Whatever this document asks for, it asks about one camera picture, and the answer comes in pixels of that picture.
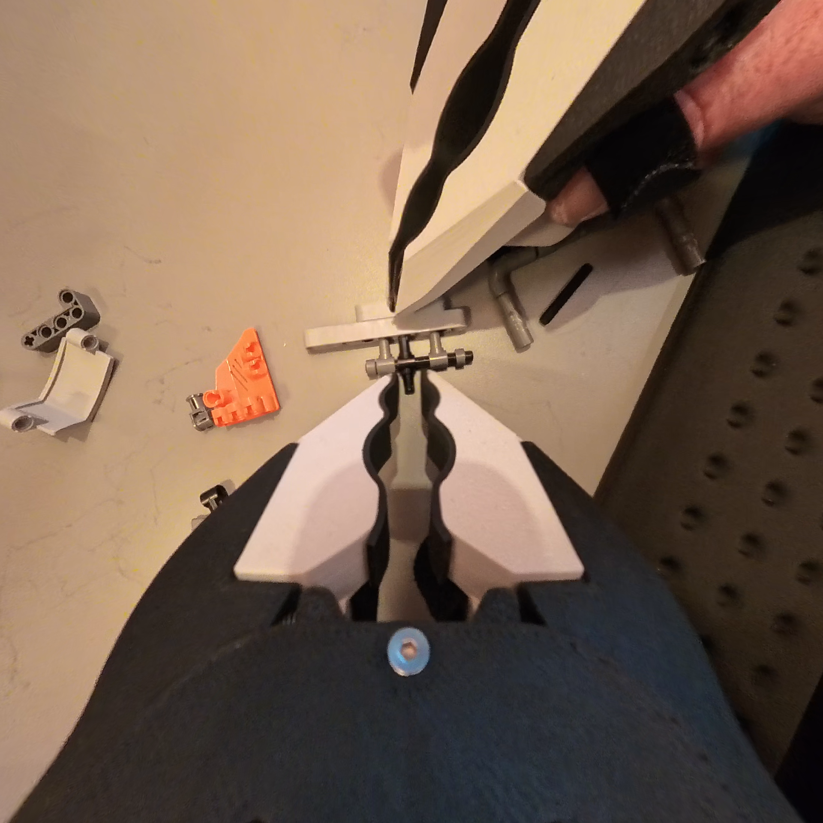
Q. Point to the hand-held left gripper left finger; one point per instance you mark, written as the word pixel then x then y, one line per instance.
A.
pixel 308 508

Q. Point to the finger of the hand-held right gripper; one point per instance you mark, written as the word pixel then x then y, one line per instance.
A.
pixel 437 83
pixel 514 161

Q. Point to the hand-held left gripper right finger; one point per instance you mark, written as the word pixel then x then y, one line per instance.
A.
pixel 508 508

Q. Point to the grey axle connector piece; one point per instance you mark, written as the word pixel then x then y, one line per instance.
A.
pixel 411 363

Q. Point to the grey holed liftarm beam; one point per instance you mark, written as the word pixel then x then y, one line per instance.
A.
pixel 353 335

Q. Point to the person's right hand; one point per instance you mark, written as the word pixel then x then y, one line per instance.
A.
pixel 759 83

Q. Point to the small black connector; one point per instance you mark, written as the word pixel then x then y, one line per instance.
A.
pixel 215 496

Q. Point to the orange wedge plate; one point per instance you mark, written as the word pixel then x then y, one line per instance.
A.
pixel 247 379

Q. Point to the small black axle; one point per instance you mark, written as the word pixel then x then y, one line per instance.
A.
pixel 566 294

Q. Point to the dark grey pin connector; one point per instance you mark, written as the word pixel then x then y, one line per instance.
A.
pixel 199 413

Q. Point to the small grey pin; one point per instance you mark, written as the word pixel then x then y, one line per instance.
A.
pixel 685 238

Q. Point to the black perforated panel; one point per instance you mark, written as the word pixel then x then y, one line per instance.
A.
pixel 739 450

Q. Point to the white curved panel piece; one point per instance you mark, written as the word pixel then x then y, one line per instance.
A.
pixel 71 386

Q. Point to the dark grey angled beam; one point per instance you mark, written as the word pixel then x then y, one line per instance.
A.
pixel 61 321

